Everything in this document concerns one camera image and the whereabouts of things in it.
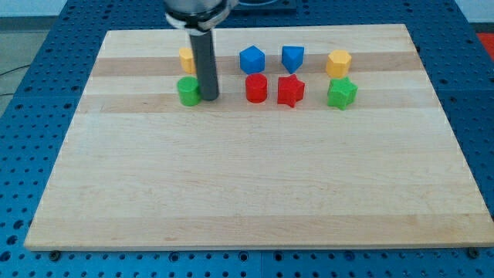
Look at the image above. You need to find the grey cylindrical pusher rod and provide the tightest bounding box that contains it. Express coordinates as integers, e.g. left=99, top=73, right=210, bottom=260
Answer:
left=189, top=30, right=219, bottom=101

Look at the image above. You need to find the yellow heart block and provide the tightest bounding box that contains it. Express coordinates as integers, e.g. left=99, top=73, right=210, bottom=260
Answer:
left=178, top=47, right=196, bottom=74

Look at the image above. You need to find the green cylinder block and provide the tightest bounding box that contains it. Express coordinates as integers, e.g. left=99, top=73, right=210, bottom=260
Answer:
left=177, top=76, right=201, bottom=107

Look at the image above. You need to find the blue cube block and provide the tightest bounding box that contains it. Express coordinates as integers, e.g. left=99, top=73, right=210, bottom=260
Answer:
left=239, top=46, right=266, bottom=74

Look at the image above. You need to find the red cylinder block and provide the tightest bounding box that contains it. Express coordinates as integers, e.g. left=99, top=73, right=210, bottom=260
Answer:
left=245, top=73, right=268, bottom=103

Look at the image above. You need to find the blue triangle block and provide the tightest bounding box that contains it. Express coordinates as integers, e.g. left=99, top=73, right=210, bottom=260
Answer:
left=282, top=46, right=305, bottom=73

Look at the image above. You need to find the red star block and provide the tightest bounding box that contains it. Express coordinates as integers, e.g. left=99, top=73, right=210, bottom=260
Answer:
left=277, top=74, right=305, bottom=108

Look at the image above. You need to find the yellow hexagon block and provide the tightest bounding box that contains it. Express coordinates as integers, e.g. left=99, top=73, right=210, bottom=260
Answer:
left=326, top=49, right=352, bottom=79

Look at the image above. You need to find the green star block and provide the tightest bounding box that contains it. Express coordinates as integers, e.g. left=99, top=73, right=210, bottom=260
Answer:
left=327, top=76, right=358, bottom=110

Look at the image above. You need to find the light wooden board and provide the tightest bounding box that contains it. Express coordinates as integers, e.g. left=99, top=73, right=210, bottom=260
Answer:
left=25, top=24, right=493, bottom=251

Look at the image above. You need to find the black cable on floor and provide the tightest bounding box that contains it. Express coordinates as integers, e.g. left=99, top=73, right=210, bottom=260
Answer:
left=0, top=64, right=31, bottom=97

